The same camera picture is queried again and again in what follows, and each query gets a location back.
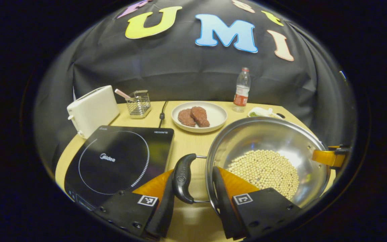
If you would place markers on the pile of green beans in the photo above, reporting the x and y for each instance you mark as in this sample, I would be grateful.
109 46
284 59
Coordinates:
254 114

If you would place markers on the black induction cooktop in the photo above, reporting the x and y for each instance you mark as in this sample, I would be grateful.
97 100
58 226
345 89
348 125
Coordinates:
113 161

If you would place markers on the clear water bottle red label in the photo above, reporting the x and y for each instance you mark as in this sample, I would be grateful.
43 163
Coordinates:
242 94

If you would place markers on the white divided dish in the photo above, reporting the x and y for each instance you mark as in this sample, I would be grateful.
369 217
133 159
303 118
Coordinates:
262 111

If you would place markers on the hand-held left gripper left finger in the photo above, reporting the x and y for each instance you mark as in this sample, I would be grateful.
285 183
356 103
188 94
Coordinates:
166 208

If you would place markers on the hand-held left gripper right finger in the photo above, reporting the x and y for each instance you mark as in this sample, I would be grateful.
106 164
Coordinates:
223 208

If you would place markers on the brown meat patty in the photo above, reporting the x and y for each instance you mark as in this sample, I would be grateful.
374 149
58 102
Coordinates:
185 117
200 116

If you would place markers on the pile of soybeans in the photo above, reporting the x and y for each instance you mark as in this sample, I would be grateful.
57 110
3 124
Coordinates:
264 171

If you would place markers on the white round plate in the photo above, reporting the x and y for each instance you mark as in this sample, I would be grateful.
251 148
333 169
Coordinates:
217 116

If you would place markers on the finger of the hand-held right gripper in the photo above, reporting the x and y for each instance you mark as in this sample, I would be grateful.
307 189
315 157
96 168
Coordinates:
326 157

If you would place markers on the white toaster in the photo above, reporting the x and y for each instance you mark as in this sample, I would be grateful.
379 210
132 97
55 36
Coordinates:
92 109

